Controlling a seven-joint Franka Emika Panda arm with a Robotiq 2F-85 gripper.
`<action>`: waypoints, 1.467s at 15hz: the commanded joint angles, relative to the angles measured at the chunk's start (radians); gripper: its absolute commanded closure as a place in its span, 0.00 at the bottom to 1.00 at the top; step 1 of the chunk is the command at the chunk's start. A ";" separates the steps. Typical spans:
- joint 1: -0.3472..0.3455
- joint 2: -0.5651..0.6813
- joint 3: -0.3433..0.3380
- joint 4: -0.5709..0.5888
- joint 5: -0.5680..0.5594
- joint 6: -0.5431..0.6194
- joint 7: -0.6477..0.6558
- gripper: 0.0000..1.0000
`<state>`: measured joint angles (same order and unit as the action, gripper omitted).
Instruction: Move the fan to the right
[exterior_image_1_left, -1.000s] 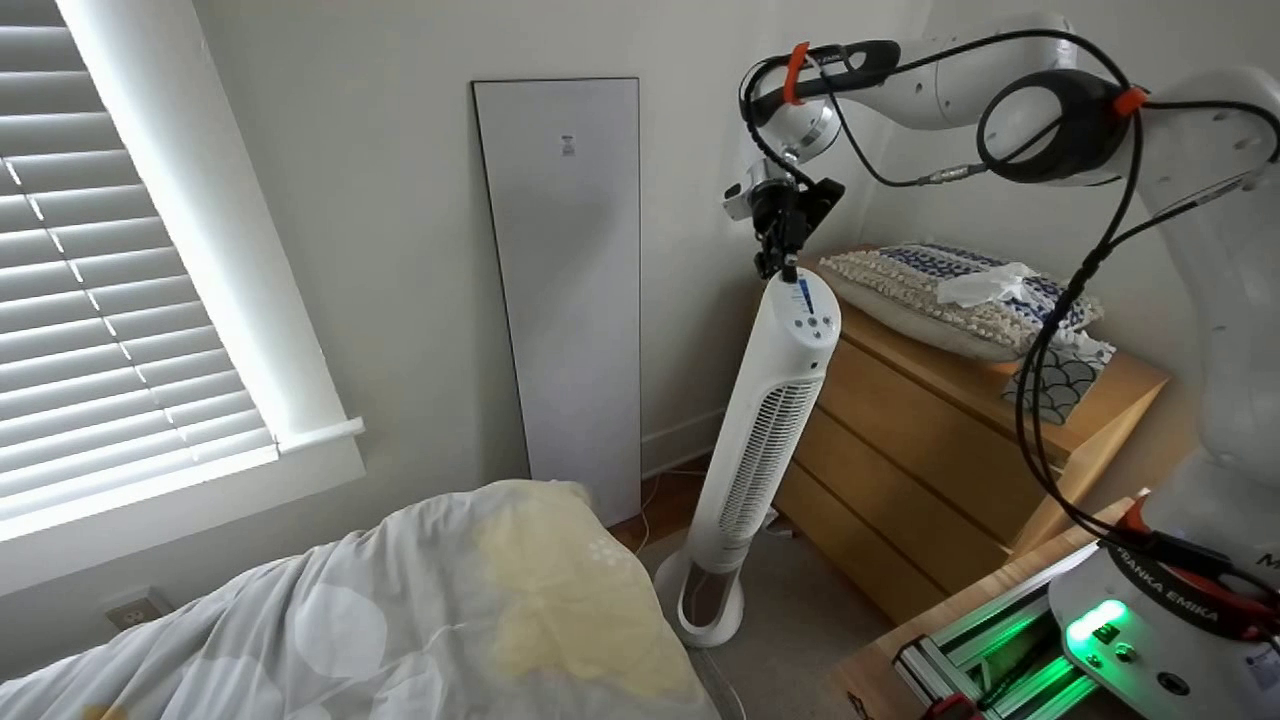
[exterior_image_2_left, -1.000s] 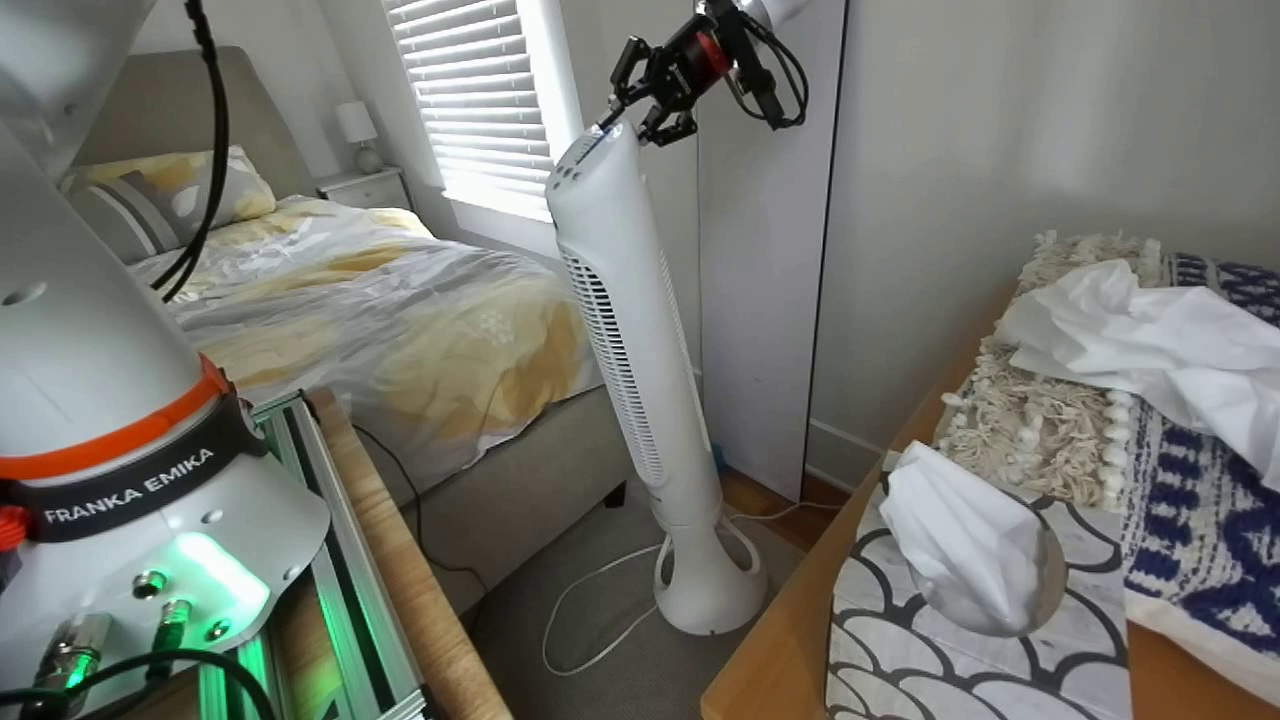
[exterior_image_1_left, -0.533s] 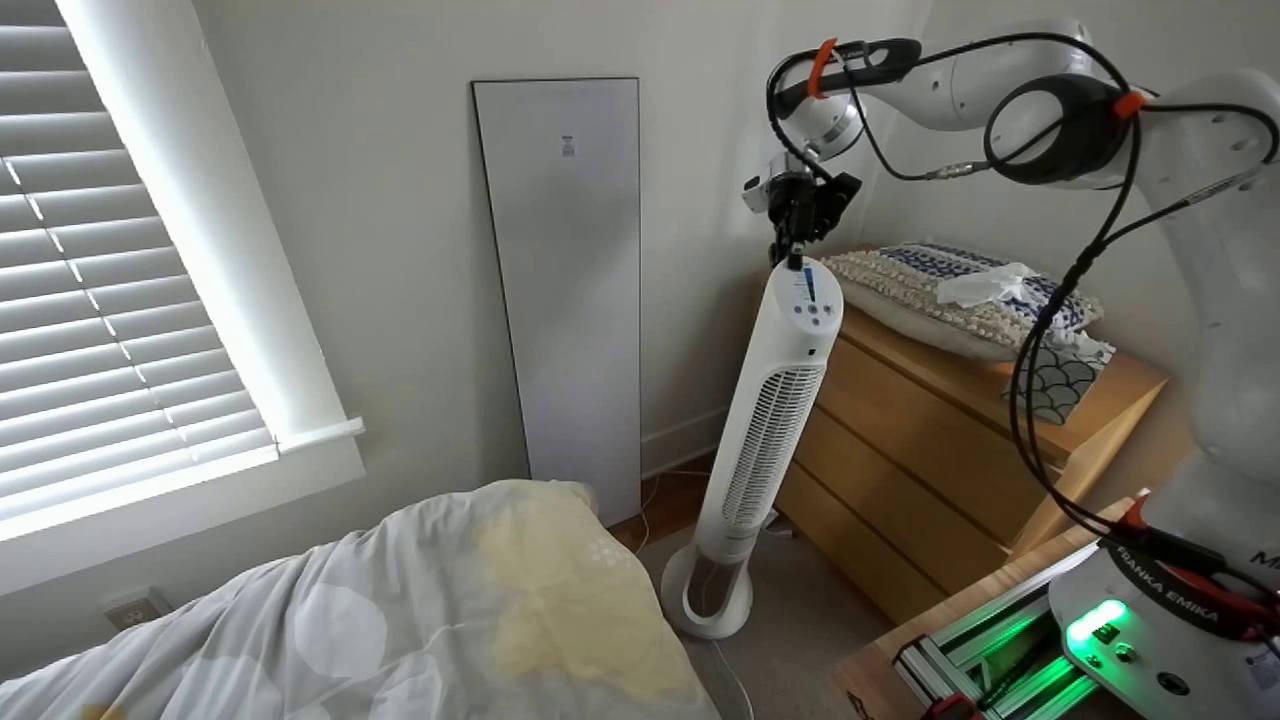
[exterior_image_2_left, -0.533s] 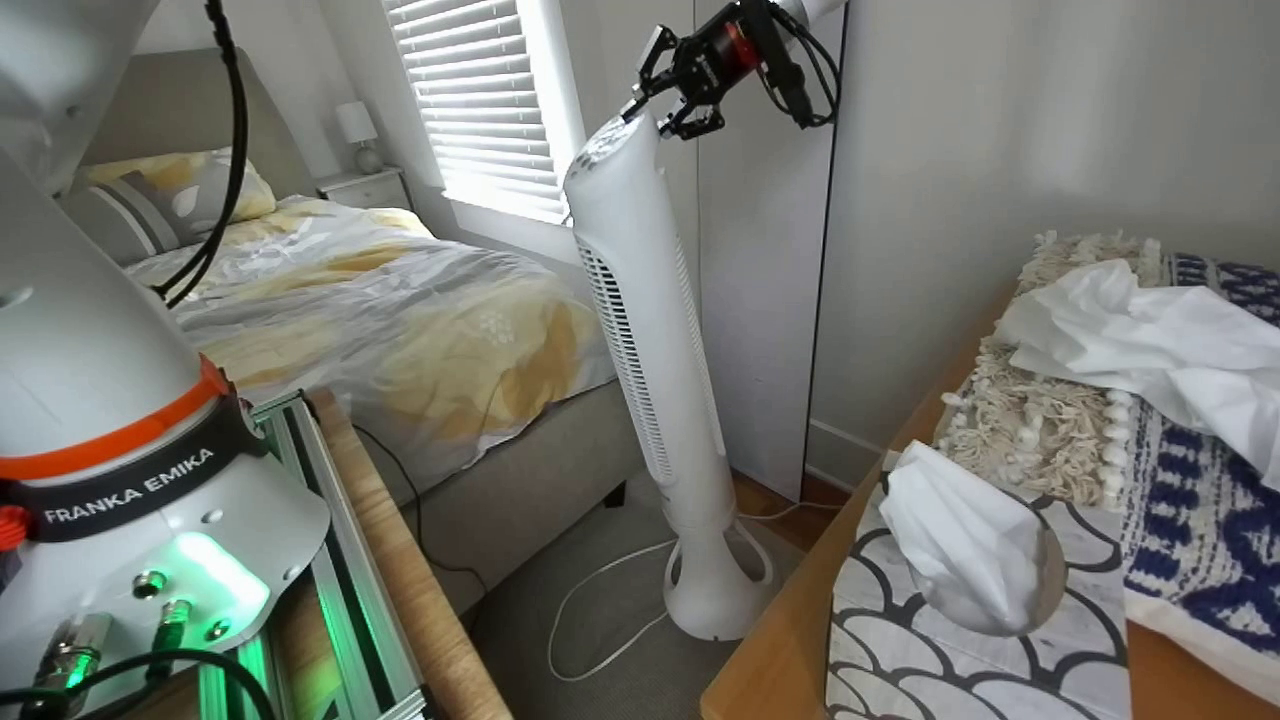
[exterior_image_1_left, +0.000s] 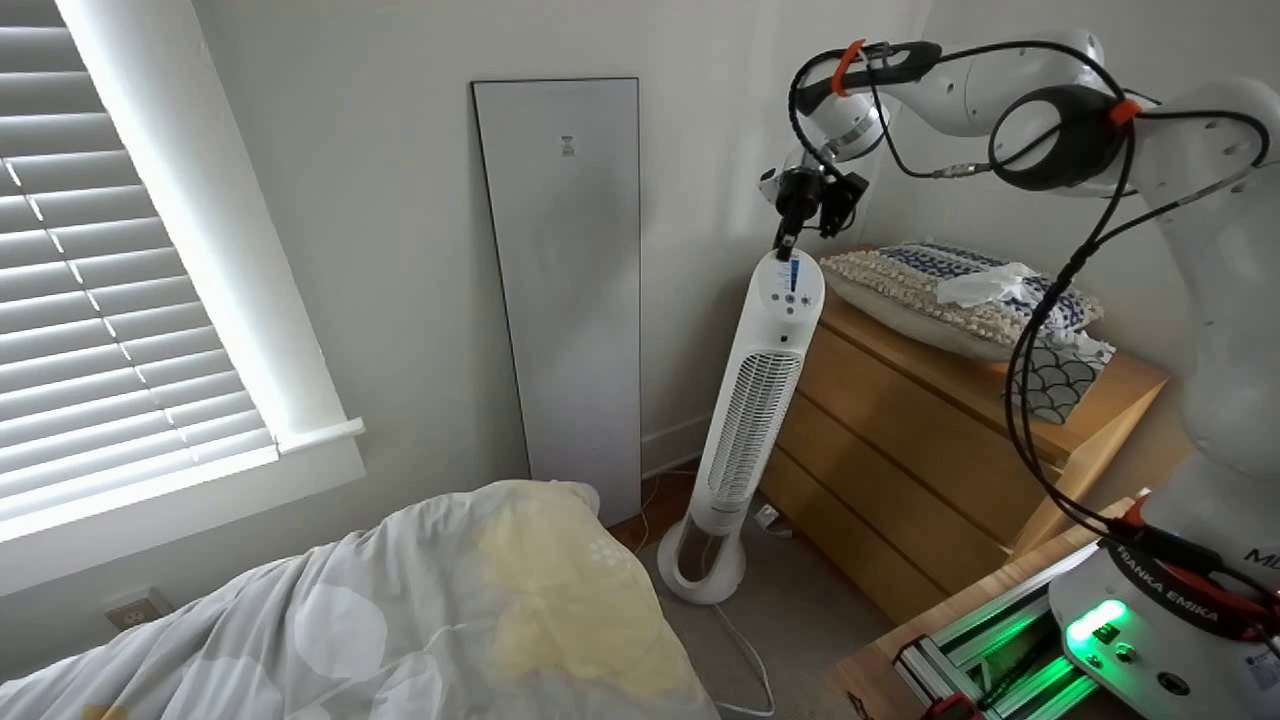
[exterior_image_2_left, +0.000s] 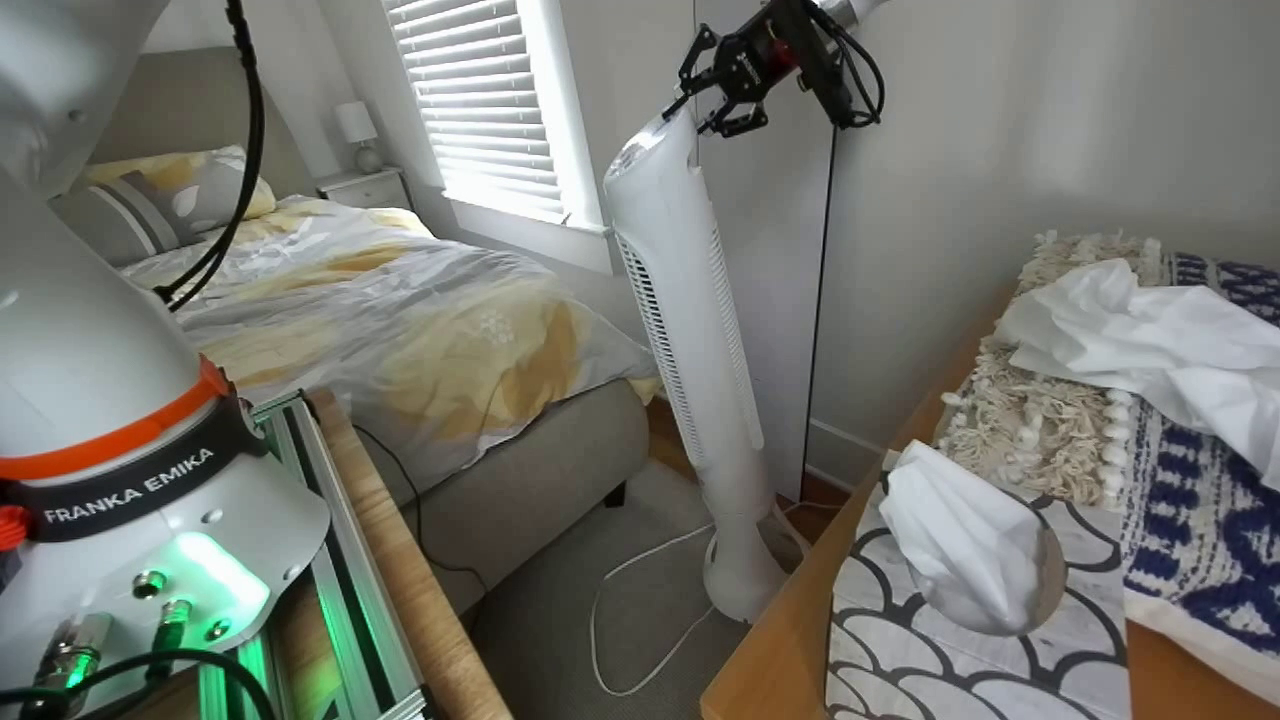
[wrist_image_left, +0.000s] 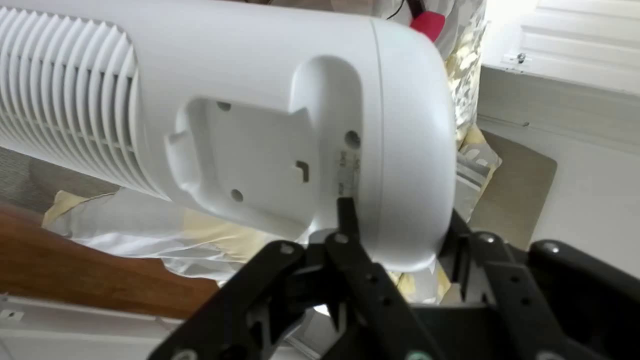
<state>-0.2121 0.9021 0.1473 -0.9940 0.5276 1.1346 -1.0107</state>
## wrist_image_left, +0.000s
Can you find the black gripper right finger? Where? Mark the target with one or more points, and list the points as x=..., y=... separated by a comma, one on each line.
x=567, y=301

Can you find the grey white comforter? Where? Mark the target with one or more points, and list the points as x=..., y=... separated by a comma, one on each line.
x=133, y=231

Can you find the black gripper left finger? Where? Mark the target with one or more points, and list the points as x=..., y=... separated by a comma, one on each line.
x=360, y=286

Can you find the red round object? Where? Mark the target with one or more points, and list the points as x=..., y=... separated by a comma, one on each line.
x=428, y=22

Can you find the white tower fan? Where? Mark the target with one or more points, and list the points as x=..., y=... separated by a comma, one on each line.
x=232, y=86

